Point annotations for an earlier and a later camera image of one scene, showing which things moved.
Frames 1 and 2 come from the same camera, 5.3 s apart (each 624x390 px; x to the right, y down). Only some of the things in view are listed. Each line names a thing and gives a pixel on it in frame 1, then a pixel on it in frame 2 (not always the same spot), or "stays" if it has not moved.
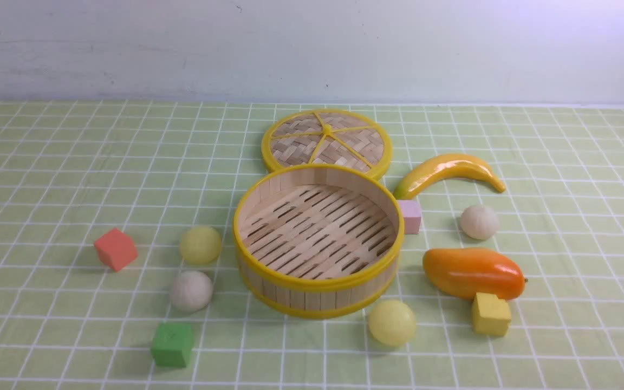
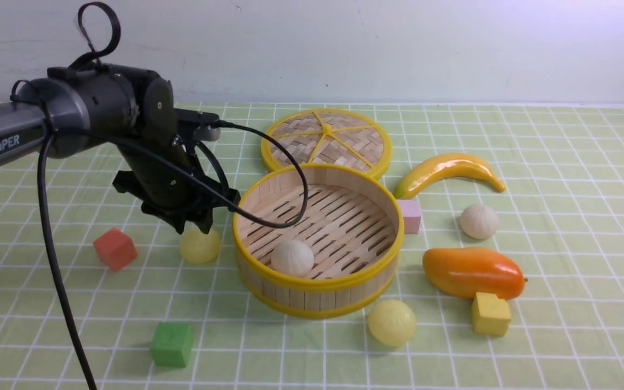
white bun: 192,291 -> 293,257
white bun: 479,222 stays
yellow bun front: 392,323 stays
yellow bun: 200,245 stays
